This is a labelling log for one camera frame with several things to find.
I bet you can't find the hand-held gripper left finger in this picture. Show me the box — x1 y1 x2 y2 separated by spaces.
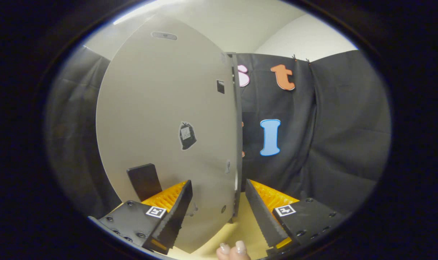
88 179 193 255

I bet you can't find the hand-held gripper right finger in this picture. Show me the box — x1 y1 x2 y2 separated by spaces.
245 179 349 254

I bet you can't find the black door handle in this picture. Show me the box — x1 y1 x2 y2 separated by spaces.
127 163 163 202

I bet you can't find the grey shoe cabinet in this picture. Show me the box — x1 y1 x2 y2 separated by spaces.
224 52 244 224

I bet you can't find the white shoe cabinet door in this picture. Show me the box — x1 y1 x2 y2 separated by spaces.
95 14 241 254

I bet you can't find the black backdrop cloth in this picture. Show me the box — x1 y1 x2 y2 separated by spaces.
45 45 391 217

